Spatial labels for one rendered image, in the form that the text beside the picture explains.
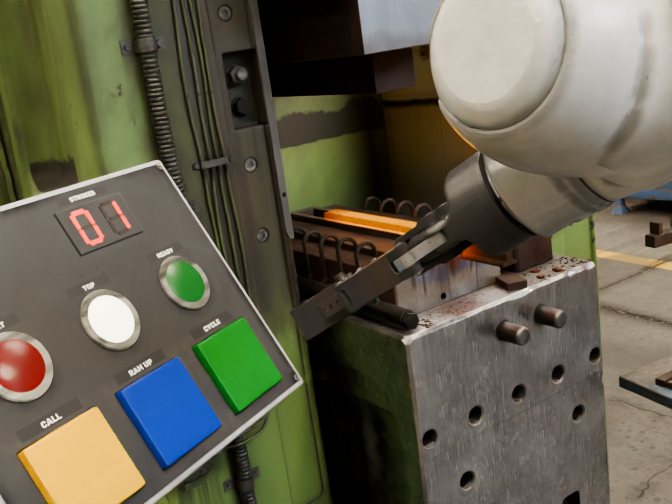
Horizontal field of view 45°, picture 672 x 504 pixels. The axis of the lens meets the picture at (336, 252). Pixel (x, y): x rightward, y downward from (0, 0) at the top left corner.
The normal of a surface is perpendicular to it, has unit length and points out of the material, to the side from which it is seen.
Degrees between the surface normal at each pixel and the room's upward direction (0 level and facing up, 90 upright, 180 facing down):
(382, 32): 90
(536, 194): 103
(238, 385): 60
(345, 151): 90
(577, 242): 90
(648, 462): 0
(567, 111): 122
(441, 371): 90
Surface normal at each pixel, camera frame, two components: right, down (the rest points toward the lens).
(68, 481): 0.67, -0.46
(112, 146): 0.57, 0.14
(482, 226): -0.31, 0.53
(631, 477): -0.14, -0.95
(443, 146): -0.81, 0.26
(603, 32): 0.25, 0.12
